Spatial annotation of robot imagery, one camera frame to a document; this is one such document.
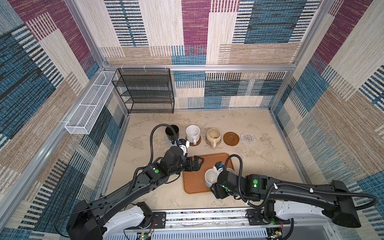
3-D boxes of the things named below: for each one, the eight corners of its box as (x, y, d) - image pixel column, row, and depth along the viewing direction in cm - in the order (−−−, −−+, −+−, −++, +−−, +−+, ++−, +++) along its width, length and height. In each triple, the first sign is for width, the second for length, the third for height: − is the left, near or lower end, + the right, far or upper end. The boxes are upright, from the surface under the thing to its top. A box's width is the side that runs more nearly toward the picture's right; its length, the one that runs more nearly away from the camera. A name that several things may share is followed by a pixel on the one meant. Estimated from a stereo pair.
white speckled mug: (183, 145, 102) (182, 136, 94) (189, 132, 109) (189, 123, 101) (195, 149, 100) (195, 140, 93) (201, 135, 107) (201, 127, 99)
